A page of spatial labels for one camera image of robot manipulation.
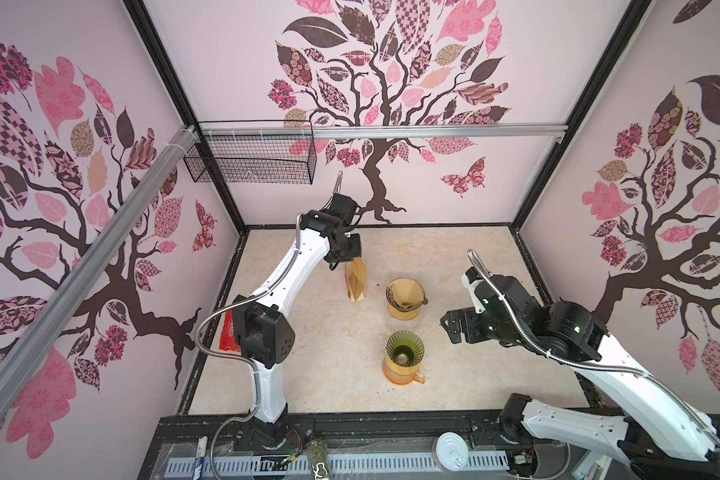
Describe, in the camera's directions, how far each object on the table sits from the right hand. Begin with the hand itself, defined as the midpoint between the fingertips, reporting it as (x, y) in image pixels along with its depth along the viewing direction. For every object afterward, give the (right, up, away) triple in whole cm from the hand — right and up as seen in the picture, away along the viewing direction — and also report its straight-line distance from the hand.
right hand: (457, 315), depth 66 cm
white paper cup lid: (-2, -31, 0) cm, 31 cm away
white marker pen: (-61, -34, +4) cm, 69 cm away
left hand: (-25, +13, +18) cm, 34 cm away
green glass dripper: (-10, -11, +12) cm, 20 cm away
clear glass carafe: (-6, -9, +25) cm, 27 cm away
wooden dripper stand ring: (-10, -4, +17) cm, 20 cm away
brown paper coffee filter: (-10, +3, +16) cm, 19 cm away
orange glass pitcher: (-11, -21, +14) cm, 27 cm away
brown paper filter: (-24, +8, +23) cm, 34 cm away
